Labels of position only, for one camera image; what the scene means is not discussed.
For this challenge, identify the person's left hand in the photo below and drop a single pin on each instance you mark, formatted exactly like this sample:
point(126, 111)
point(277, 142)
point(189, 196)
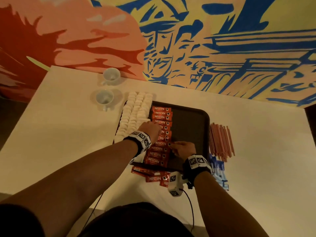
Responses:
point(149, 131)

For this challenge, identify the person's right hand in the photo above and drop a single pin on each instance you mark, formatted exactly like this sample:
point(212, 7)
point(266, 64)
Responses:
point(185, 149)

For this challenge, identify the row of red Nescafe sachets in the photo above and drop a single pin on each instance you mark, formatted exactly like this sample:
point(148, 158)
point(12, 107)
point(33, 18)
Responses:
point(160, 130)

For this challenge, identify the row of tea bags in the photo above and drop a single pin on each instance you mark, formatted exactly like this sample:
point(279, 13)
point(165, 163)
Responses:
point(132, 116)

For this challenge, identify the dark brown tray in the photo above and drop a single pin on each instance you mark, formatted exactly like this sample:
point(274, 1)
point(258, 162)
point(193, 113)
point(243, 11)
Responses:
point(190, 125)

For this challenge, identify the pile of blue sachets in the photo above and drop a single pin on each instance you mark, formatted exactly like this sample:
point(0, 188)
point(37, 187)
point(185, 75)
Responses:
point(218, 170)

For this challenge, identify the pile of red Nescafe sachets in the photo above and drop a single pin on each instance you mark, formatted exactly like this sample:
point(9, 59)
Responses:
point(150, 176)

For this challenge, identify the person's right forearm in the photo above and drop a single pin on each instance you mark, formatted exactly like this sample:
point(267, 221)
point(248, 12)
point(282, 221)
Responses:
point(229, 207)

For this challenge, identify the person's left forearm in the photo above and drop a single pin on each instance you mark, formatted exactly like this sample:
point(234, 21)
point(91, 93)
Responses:
point(64, 187)

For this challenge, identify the person's black shirt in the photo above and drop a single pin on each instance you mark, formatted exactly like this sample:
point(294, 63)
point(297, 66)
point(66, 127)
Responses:
point(133, 222)

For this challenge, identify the black marker wristband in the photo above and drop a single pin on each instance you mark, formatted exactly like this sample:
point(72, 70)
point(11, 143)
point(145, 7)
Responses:
point(197, 167)
point(137, 143)

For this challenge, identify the small white cup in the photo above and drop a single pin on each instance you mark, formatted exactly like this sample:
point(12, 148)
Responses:
point(104, 97)
point(111, 75)

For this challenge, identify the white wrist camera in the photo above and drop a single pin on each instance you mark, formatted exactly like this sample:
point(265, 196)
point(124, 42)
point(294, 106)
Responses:
point(176, 184)
point(136, 158)

